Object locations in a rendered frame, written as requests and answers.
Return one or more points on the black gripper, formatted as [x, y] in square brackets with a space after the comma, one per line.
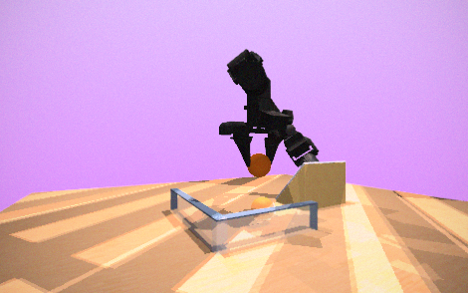
[241, 131]

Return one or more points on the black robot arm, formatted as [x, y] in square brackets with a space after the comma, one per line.
[247, 70]

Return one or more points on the clear l-shaped low walls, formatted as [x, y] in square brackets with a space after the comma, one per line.
[236, 234]

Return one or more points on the brown ball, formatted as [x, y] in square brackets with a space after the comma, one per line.
[260, 165]

